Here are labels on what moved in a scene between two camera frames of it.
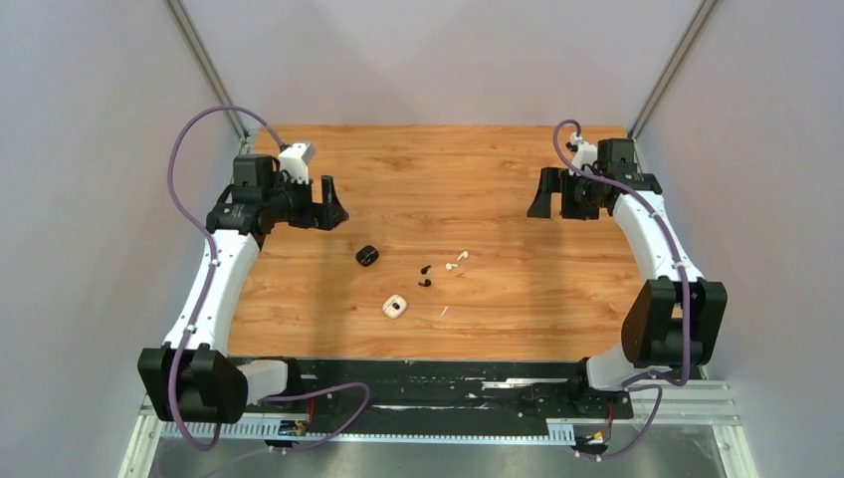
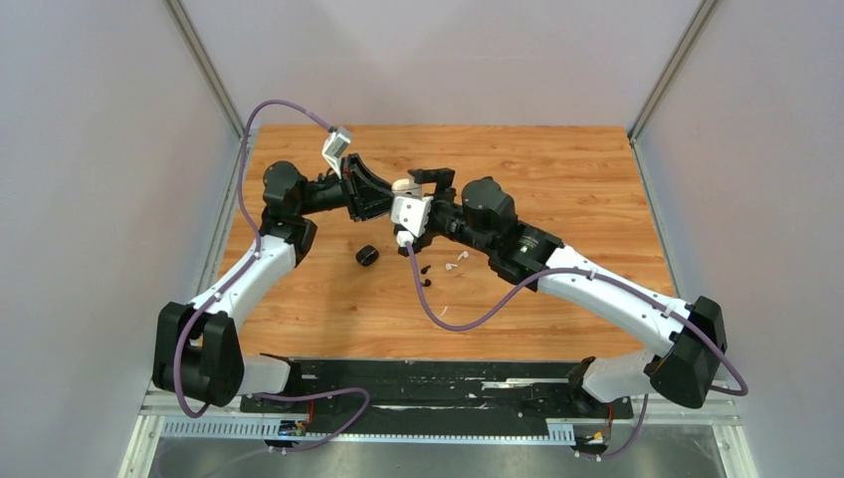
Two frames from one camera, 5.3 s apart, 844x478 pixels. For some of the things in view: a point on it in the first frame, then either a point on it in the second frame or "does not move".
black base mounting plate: x=480 y=391 does not move
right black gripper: x=555 y=179 to x=444 y=180
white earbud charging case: x=394 y=306 to x=407 y=185
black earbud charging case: x=367 y=255 does not move
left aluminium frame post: x=206 y=63 does not move
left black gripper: x=325 y=215 to x=365 y=195
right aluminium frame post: x=699 y=22 does not move
